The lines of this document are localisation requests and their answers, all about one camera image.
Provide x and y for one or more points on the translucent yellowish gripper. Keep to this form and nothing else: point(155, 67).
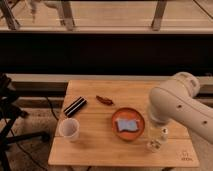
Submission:
point(156, 134)

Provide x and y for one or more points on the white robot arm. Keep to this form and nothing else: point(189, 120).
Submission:
point(174, 99)

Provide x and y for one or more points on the orange round plate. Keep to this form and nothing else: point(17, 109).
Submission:
point(130, 114)

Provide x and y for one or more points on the blue folded cloth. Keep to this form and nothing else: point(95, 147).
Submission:
point(126, 125)

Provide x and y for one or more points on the black striped rectangular box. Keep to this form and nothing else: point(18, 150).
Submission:
point(74, 107)

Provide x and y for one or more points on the translucent plastic cup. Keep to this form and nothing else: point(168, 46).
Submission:
point(69, 128)

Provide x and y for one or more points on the black tripod stand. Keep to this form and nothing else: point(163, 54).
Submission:
point(11, 113)

